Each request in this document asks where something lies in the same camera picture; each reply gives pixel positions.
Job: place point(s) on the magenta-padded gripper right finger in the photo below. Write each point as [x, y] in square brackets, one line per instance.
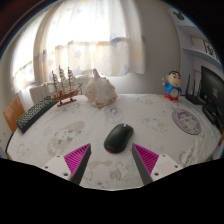
[146, 159]

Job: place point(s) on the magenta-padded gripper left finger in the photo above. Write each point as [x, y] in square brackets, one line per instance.
[77, 158]

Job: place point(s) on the black computer mouse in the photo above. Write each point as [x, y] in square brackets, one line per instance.
[118, 136]

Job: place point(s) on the round purple printed mouse pad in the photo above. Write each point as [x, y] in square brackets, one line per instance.
[186, 121]

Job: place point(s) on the white printed tablecloth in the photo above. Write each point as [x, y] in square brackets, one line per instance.
[150, 113]

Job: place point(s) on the black computer keyboard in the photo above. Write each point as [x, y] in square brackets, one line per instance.
[33, 115]

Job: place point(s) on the wooden sailing ship model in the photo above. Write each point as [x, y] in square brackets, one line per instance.
[65, 95]

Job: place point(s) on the large white conch shell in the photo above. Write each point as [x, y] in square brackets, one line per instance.
[100, 91]

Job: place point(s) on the cartoon boy figurine clock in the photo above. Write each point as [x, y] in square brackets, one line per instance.
[173, 88]

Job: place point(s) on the black router with antennas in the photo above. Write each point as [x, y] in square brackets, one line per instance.
[195, 98]

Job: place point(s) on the black computer monitor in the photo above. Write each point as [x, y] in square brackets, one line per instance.
[213, 88]

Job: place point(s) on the white star-print curtain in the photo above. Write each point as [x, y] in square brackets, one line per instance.
[93, 50]

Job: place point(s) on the white wall shelf unit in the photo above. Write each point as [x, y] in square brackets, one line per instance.
[196, 50]

